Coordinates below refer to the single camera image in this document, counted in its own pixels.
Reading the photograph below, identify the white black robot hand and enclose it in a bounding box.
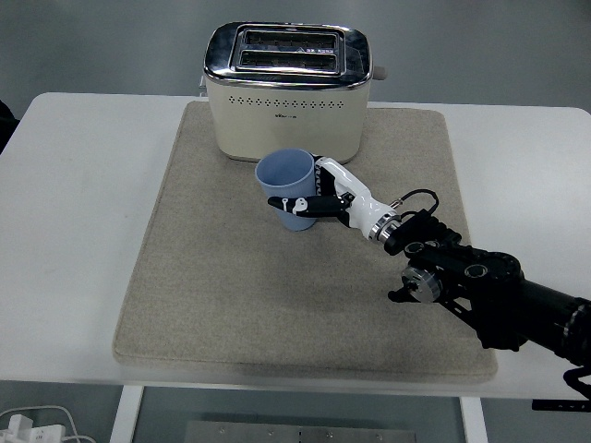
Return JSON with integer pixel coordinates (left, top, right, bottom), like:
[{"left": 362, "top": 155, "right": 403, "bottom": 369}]
[{"left": 267, "top": 155, "right": 399, "bottom": 232}]

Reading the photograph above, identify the blue ribbed plastic cup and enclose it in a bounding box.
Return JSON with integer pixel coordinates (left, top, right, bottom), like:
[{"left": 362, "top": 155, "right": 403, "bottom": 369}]
[{"left": 254, "top": 148, "right": 320, "bottom": 233}]

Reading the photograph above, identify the cream and chrome toaster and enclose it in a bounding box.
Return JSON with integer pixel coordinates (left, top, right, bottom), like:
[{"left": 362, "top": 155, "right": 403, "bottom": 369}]
[{"left": 199, "top": 20, "right": 389, "bottom": 167}]

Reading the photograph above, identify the beige fabric mat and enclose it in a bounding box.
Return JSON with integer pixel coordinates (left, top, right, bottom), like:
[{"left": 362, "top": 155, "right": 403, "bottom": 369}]
[{"left": 112, "top": 101, "right": 500, "bottom": 385}]

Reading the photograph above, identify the grey metal plate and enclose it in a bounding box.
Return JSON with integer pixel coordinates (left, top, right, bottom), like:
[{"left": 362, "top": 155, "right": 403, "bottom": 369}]
[{"left": 184, "top": 420, "right": 419, "bottom": 443}]

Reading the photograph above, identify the white table leg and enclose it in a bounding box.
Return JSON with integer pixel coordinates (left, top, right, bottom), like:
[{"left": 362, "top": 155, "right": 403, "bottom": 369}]
[
  {"left": 109, "top": 385, "right": 145, "bottom": 443},
  {"left": 459, "top": 395, "right": 489, "bottom": 443}
]

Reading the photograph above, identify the black table control box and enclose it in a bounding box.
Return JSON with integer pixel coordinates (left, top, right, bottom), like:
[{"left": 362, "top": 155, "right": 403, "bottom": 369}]
[{"left": 530, "top": 399, "right": 591, "bottom": 412}]

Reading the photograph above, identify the person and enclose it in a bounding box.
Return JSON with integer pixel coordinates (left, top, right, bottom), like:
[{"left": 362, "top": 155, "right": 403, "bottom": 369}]
[{"left": 0, "top": 99, "right": 20, "bottom": 153}]

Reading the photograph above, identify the white power strip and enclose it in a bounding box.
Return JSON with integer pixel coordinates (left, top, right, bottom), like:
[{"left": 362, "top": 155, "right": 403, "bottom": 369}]
[{"left": 0, "top": 413, "right": 66, "bottom": 443}]

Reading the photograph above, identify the white power cable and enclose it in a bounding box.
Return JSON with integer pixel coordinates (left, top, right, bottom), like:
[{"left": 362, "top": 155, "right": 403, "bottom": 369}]
[{"left": 0, "top": 404, "right": 96, "bottom": 443}]

